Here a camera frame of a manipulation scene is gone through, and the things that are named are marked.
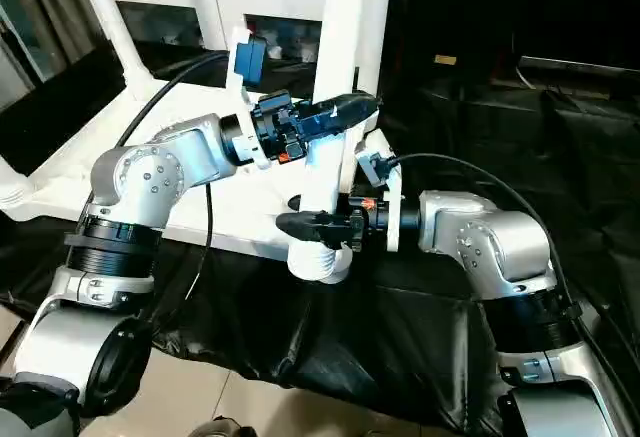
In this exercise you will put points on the white plastic table top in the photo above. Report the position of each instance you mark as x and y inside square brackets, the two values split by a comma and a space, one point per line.
[200, 107]

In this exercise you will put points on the small tan tag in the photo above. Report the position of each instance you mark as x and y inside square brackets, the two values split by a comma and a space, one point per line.
[445, 59]

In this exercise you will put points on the black plastic mat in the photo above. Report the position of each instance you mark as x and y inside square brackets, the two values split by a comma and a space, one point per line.
[500, 132]

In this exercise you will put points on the black flat panel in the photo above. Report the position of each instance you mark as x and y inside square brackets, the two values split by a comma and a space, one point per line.
[580, 64]

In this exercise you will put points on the grey and blue curtain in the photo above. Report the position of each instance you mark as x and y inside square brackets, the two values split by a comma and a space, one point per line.
[45, 22]

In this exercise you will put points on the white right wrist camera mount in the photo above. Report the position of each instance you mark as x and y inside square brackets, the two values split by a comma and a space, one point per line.
[392, 207]

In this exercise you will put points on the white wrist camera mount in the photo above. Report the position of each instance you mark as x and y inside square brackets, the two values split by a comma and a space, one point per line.
[392, 207]
[245, 107]

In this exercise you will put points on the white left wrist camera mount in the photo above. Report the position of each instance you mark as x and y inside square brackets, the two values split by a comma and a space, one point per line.
[245, 107]

